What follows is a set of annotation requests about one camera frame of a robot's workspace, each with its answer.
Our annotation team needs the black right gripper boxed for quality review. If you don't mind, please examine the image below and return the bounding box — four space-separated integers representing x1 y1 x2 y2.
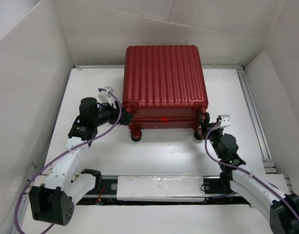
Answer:
200 120 224 159

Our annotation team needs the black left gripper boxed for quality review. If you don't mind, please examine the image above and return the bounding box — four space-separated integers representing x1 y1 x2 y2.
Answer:
93 100 132 127

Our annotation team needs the red hard-shell suitcase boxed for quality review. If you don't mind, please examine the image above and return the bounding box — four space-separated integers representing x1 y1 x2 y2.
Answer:
122 45 208 142

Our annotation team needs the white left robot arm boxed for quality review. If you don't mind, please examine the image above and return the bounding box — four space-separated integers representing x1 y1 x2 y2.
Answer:
29 97 133 226

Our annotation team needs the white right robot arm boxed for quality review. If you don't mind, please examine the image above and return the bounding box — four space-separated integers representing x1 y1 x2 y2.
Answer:
194 112 299 234

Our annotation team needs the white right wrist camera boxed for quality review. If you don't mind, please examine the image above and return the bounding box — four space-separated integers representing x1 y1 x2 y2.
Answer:
217 115 231 129

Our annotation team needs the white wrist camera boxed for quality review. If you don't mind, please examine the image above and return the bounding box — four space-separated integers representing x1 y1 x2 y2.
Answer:
98 86 114 106
217 115 231 129

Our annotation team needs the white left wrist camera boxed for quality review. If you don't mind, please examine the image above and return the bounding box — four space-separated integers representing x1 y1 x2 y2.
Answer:
98 86 114 106

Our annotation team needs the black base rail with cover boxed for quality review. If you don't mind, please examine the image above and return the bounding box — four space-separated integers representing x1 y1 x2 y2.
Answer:
78 175 248 206

